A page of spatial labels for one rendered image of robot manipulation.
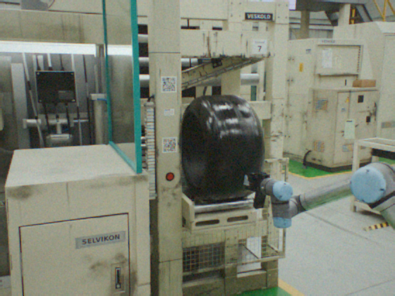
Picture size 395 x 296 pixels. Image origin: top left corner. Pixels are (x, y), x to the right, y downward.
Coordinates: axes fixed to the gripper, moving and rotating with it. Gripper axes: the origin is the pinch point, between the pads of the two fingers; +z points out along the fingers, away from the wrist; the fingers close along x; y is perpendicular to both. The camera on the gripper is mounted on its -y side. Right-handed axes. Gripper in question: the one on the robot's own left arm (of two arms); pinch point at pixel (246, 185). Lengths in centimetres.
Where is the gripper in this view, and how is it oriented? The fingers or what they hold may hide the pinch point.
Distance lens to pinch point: 204.8
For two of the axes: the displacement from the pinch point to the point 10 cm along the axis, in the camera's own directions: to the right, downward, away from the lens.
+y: -0.5, -10.0, -0.7
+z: -3.4, -0.5, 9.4
